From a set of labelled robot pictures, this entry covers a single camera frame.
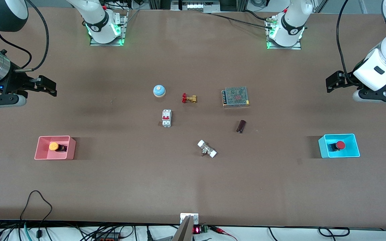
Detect yellow push button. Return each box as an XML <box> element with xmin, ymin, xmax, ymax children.
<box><xmin>48</xmin><ymin>142</ymin><xmax>68</xmax><ymax>153</ymax></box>

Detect red push button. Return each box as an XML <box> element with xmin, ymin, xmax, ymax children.
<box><xmin>327</xmin><ymin>141</ymin><xmax>346</xmax><ymax>152</ymax></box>

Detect pink plastic bin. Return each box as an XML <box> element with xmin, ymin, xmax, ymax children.
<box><xmin>34</xmin><ymin>136</ymin><xmax>76</xmax><ymax>160</ymax></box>

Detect cyan plastic bin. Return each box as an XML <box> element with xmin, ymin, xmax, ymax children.
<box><xmin>318</xmin><ymin>134</ymin><xmax>361</xmax><ymax>159</ymax></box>

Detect perforated metal power supply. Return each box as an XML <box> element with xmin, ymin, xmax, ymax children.
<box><xmin>221</xmin><ymin>86</ymin><xmax>250</xmax><ymax>107</ymax></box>

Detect white red circuit breaker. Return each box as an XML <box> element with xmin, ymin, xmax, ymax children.
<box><xmin>162</xmin><ymin>109</ymin><xmax>172</xmax><ymax>128</ymax></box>

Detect metal fitting white ends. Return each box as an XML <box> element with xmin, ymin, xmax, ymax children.
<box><xmin>197</xmin><ymin>140</ymin><xmax>217</xmax><ymax>158</ymax></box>

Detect black power strip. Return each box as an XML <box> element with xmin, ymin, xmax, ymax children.
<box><xmin>94</xmin><ymin>232</ymin><xmax>121</xmax><ymax>241</ymax></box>

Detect red clip lead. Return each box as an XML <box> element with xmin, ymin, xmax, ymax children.
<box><xmin>210</xmin><ymin>226</ymin><xmax>239</xmax><ymax>241</ymax></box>

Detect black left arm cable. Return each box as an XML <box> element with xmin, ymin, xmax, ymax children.
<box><xmin>336</xmin><ymin>0</ymin><xmax>352</xmax><ymax>79</ymax></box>

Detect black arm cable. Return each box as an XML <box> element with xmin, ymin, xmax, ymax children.
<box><xmin>336</xmin><ymin>0</ymin><xmax>352</xmax><ymax>79</ymax></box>
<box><xmin>0</xmin><ymin>0</ymin><xmax>50</xmax><ymax>72</ymax></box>

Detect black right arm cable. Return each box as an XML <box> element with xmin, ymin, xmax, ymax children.
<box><xmin>0</xmin><ymin>0</ymin><xmax>50</xmax><ymax>72</ymax></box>

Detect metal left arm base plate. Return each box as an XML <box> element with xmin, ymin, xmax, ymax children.
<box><xmin>266</xmin><ymin>17</ymin><xmax>302</xmax><ymax>50</ymax></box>

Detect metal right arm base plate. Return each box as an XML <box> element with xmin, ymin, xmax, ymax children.
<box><xmin>90</xmin><ymin>9</ymin><xmax>128</xmax><ymax>47</ymax></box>

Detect black looped cable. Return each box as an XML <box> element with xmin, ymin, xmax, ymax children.
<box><xmin>20</xmin><ymin>190</ymin><xmax>53</xmax><ymax>239</ymax></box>

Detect black cable on table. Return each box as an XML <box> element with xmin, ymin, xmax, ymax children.
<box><xmin>210</xmin><ymin>10</ymin><xmax>274</xmax><ymax>28</ymax></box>

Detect aluminium frame rack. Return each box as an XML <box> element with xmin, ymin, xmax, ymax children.
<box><xmin>148</xmin><ymin>0</ymin><xmax>249</xmax><ymax>13</ymax></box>

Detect black coiled cable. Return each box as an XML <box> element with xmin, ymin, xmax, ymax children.
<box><xmin>318</xmin><ymin>227</ymin><xmax>350</xmax><ymax>237</ymax></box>

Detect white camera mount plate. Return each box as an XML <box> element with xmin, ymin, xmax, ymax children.
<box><xmin>180</xmin><ymin>213</ymin><xmax>199</xmax><ymax>225</ymax></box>

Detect grey metal mount bar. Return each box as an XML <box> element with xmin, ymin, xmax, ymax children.
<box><xmin>172</xmin><ymin>215</ymin><xmax>194</xmax><ymax>241</ymax></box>

